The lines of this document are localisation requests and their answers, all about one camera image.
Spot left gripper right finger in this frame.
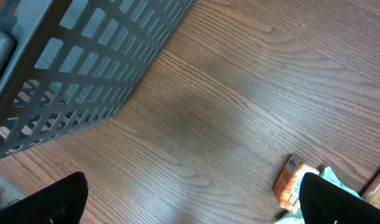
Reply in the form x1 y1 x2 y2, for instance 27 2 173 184
299 172 380 224

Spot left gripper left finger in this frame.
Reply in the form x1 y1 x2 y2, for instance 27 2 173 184
0 172 88 224

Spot light blue tissue pack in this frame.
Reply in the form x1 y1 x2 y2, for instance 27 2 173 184
275 167 361 224

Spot red and tan cracker package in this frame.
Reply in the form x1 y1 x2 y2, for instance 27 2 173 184
361 173 380 209

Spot grey plastic shopping basket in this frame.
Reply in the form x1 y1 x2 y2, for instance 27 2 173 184
0 0 195 159

